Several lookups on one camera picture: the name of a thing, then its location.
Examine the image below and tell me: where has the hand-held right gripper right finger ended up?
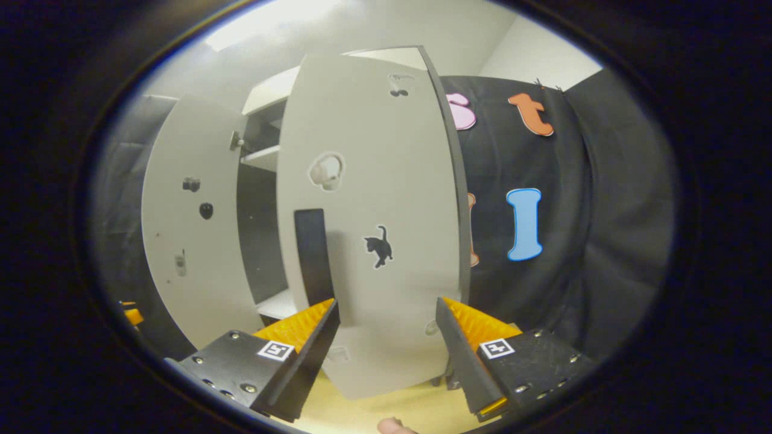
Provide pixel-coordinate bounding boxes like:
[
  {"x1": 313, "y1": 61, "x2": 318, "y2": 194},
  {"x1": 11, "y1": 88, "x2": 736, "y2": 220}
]
[{"x1": 435, "y1": 297, "x2": 598, "y2": 421}]

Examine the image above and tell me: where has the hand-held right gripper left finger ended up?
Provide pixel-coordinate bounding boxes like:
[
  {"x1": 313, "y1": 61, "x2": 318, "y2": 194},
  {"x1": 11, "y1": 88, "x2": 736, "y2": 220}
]
[{"x1": 164, "y1": 298, "x2": 340, "y2": 423}]

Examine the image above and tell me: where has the white cabinet door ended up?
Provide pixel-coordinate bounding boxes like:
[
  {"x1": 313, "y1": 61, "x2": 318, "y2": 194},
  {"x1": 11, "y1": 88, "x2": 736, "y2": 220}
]
[
  {"x1": 276, "y1": 45, "x2": 472, "y2": 401},
  {"x1": 141, "y1": 93, "x2": 284, "y2": 350}
]

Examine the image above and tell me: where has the white cabinet drawer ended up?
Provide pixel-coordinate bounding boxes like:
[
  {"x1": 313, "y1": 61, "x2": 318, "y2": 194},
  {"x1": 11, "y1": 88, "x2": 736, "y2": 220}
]
[{"x1": 241, "y1": 65, "x2": 302, "y2": 116}]

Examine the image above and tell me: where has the black backdrop cloth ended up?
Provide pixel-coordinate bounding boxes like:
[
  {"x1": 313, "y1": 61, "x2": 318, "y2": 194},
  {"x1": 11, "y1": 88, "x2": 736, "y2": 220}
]
[
  {"x1": 90, "y1": 93, "x2": 182, "y2": 356},
  {"x1": 443, "y1": 68, "x2": 676, "y2": 362}
]

